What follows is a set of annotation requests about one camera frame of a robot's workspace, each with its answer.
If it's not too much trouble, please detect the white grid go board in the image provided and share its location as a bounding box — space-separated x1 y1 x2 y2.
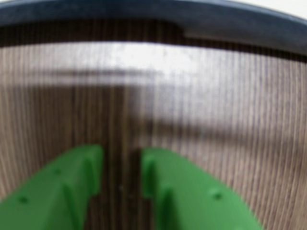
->
0 0 307 58

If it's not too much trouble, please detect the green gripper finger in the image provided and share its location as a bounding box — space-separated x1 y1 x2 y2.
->
141 147 262 230
0 144 105 230

